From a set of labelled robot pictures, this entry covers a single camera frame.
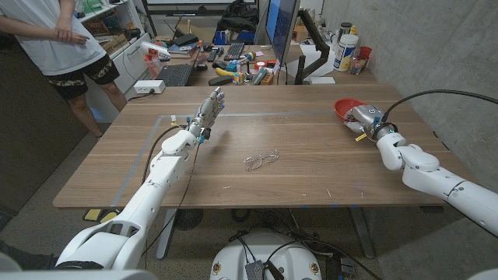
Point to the blue box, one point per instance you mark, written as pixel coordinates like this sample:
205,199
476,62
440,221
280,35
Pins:
245,37

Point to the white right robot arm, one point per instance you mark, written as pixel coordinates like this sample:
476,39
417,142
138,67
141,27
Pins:
432,173

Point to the grey table leg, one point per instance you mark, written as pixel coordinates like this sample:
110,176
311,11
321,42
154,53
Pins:
362,231
166,233

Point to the black round fan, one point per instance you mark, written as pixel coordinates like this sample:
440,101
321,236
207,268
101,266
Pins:
188,218

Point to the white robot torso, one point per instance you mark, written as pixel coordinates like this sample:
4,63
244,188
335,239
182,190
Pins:
272,253

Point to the computer monitor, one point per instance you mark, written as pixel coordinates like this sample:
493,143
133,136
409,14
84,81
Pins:
282,27

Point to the person in white t-shirt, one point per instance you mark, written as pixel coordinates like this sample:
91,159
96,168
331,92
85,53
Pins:
50,50

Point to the flat white box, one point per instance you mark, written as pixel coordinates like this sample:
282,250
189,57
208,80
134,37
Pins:
322,80

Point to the white power strip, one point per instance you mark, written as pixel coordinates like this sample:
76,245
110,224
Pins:
149,86

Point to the colourful puzzle cube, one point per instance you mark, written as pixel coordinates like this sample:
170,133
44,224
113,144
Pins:
239,78

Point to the white wipes canister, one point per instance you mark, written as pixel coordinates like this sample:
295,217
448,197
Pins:
345,52

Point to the yellow bottle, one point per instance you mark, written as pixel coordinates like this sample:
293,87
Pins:
353,30

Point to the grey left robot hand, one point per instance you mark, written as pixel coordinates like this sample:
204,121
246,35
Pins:
207,113

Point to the dark lid bottle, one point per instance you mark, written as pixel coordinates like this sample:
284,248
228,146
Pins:
344,28

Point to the black keyboard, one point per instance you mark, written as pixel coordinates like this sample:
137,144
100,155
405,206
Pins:
234,51

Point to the brown block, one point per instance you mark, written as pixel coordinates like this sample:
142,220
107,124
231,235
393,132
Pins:
267,79

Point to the black backpack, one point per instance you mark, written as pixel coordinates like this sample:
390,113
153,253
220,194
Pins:
238,15

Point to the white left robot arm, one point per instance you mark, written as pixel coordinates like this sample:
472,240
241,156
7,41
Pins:
153,194

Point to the white shelf unit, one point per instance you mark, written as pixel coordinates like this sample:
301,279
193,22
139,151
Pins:
134,64

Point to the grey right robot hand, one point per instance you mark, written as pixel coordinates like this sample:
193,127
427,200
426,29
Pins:
369,118

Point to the red bowl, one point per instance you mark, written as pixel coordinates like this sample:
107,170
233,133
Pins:
344,106

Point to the red cup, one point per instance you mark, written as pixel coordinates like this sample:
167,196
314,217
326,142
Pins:
365,52

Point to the black glasses case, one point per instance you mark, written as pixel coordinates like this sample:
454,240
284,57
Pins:
220,80

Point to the yellow floor pad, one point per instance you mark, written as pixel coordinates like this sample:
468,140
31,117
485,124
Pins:
92,214
108,219

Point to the yellow banana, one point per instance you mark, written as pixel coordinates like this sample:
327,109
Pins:
225,72

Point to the clear frame eyeglasses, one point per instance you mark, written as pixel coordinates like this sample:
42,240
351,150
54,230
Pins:
264,157

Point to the white printed roll package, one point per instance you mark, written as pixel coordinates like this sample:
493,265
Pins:
155,50

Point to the black laptop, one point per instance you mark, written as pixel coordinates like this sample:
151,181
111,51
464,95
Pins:
177,74

